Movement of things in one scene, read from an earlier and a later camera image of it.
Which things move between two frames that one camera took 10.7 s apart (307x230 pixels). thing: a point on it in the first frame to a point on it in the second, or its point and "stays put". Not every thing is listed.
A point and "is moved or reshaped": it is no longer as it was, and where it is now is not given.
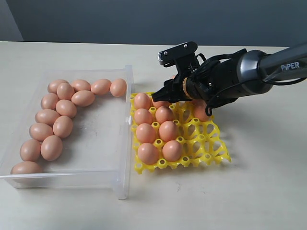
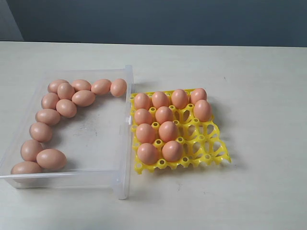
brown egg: [171, 150] stays put
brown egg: [168, 131] stays put
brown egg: [142, 100] stays put
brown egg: [146, 133] stays put
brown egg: [148, 154] stays put
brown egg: [199, 110] is moved or reshaped
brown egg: [160, 103] stays put
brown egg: [51, 147] to [51, 159]
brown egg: [63, 126] to [203, 110]
